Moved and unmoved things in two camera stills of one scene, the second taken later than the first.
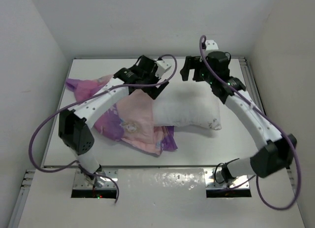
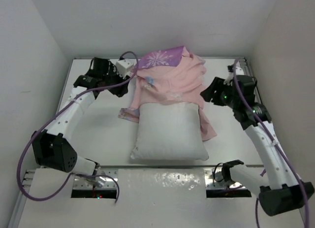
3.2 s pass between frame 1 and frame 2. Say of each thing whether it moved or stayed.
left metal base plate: stayed
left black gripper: moved
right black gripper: moved
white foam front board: stayed
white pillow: moved
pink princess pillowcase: moved
